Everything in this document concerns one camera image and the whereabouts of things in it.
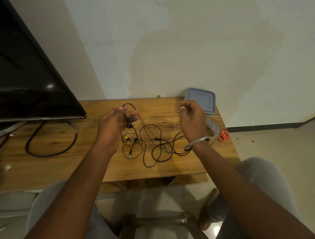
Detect person's left hand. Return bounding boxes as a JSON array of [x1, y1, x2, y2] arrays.
[[95, 106, 140, 158]]

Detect person's right hand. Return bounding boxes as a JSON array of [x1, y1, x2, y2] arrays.
[[178, 99, 210, 144]]

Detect black earphones yellow tips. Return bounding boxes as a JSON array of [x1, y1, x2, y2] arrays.
[[120, 103, 144, 159]]

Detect grey lidded plastic container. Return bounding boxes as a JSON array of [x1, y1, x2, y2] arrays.
[[184, 88, 216, 116]]

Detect black audio cable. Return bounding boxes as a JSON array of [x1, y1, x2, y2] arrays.
[[139, 115, 191, 168]]

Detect person's left forearm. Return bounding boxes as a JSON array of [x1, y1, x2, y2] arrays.
[[24, 144, 116, 239]]

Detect person's right forearm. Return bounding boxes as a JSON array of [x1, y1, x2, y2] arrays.
[[191, 140, 315, 239]]

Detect person's right leg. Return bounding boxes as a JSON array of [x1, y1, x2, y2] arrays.
[[209, 157, 303, 239]]

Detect person's leg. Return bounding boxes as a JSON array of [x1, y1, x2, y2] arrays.
[[26, 181, 116, 239], [209, 157, 303, 239]]

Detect person's left leg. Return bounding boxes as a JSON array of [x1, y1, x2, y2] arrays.
[[26, 181, 116, 239]]

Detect brown packing tape roll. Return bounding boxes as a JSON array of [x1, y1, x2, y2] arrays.
[[205, 117, 221, 144]]

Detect black television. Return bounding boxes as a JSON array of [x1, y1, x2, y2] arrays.
[[0, 0, 87, 122]]

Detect silver television stand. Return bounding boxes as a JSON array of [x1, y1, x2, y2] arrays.
[[0, 120, 28, 137]]

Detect silver bracelet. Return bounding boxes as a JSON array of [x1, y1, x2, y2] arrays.
[[183, 135, 210, 152]]

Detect thick black looped cable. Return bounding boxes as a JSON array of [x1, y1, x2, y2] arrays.
[[25, 120, 78, 158]]

